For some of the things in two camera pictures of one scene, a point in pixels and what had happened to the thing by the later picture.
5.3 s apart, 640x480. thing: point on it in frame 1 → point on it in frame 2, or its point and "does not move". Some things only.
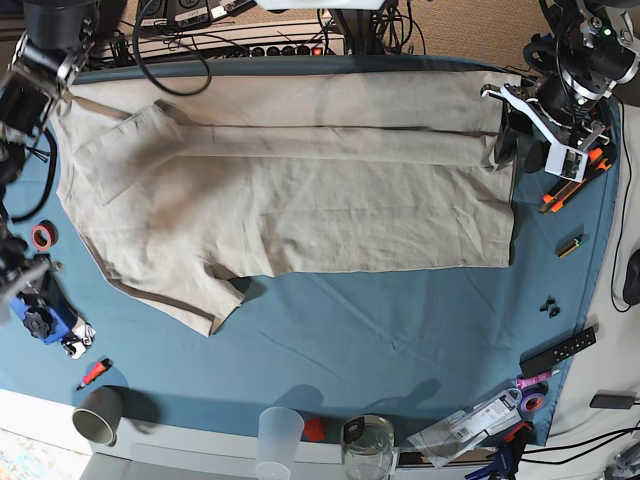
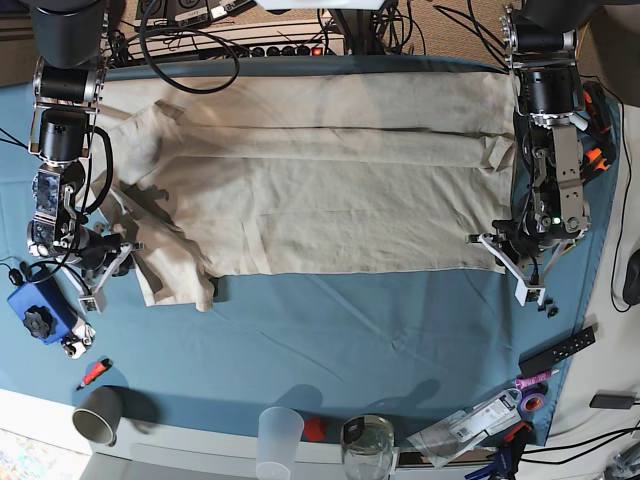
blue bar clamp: x=507 y=458 does not move
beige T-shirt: x=188 y=186 does not move
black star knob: x=38 y=322 does not move
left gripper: x=558 y=131 → x=528 y=246
